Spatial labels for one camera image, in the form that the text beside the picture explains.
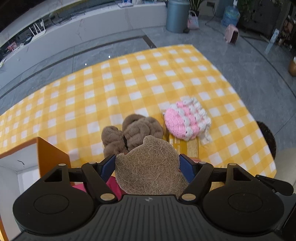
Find pink box lid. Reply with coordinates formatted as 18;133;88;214
73;176;126;200

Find pink white crochet pouch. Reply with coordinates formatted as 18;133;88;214
164;97;212;145

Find blue water jug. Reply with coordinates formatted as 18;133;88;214
221;5;240;27

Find pink woven handbag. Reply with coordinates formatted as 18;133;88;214
187;10;199;30

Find orange cardboard storage box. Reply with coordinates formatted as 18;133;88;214
1;137;71;240

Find small pink heater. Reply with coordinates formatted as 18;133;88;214
224;24;239;44

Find brown fluffy knot cushion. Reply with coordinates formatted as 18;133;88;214
101;114;164;157

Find dark side cabinet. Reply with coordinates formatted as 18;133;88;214
238;0;283;37

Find blue-grey pedal trash bin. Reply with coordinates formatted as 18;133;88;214
166;0;190;33

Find white marble tv console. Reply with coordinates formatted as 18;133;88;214
1;3;167;85

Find white wifi router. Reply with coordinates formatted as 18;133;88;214
29;19;46;39

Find yellow white checkered cloth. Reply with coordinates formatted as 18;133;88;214
1;45;276;177

